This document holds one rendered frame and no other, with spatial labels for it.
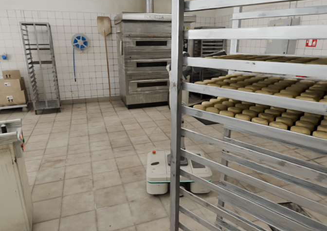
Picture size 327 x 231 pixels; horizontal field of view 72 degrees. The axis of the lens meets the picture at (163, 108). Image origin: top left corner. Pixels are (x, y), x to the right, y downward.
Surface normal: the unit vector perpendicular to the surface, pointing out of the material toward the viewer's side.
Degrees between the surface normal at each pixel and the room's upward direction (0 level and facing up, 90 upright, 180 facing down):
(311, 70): 90
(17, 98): 89
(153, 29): 90
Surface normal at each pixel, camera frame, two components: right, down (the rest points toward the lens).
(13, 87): 0.27, 0.33
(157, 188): 0.04, 0.29
